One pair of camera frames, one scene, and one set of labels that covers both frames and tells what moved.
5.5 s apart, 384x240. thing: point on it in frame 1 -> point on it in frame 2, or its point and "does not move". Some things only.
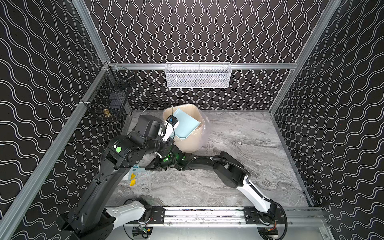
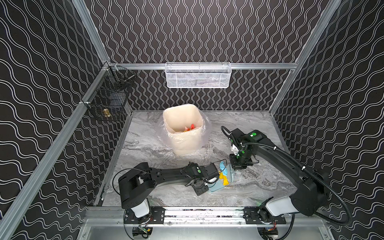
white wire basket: (198, 75) does not move
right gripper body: (163, 163) -> (240, 160)
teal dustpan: (186, 125) -> (218, 185)
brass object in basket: (106, 112) does not move
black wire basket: (106, 101) does not move
